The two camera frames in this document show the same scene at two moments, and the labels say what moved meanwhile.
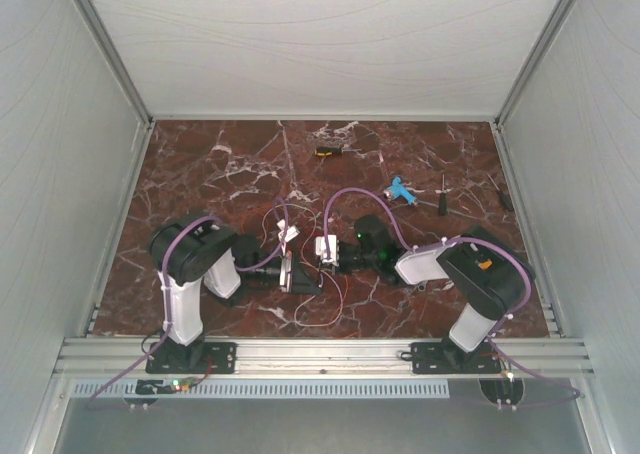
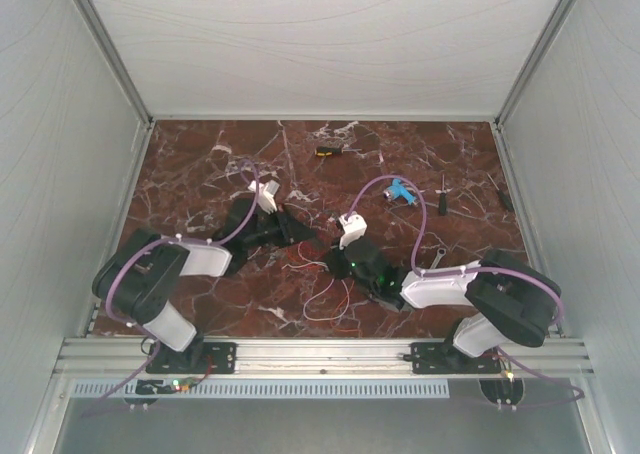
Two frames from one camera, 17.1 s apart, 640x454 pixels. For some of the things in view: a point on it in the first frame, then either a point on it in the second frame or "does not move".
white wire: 302,258 → 308,262
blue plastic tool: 397,190 does not move
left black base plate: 194,358 does not move
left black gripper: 293,277 → 291,229
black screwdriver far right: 502,194 does not move
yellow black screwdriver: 329,150 does not move
